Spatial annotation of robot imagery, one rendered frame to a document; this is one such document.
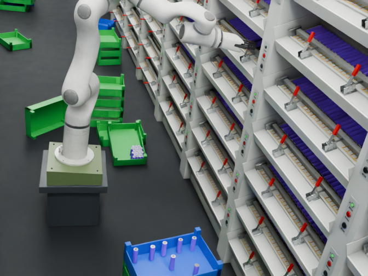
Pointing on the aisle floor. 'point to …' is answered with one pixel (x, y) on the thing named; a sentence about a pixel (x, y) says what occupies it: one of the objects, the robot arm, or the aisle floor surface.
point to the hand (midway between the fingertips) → (250, 45)
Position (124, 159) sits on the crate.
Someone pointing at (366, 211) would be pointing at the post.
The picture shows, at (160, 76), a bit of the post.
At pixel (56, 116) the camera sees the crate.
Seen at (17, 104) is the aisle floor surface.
